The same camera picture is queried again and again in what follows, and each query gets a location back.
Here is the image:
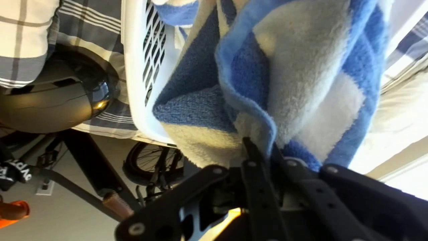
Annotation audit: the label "black bicycle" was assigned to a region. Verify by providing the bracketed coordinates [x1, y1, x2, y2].
[0, 128, 187, 222]

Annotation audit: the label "white pillow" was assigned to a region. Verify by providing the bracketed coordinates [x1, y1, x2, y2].
[350, 65, 428, 176]

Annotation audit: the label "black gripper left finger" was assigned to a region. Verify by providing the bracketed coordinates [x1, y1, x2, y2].
[113, 135, 287, 241]

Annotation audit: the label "white wall outlet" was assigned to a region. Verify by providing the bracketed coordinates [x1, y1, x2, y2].
[33, 176, 57, 198]

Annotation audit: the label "white plastic washing basket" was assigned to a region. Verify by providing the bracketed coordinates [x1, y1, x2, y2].
[118, 0, 203, 147]

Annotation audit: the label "black helmet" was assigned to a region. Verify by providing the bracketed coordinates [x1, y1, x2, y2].
[0, 46, 120, 135]

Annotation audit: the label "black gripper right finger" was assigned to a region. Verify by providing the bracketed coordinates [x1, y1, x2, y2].
[270, 141, 428, 241]

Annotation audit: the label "blue and white striped towel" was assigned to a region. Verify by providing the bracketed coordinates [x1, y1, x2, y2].
[151, 0, 394, 173]

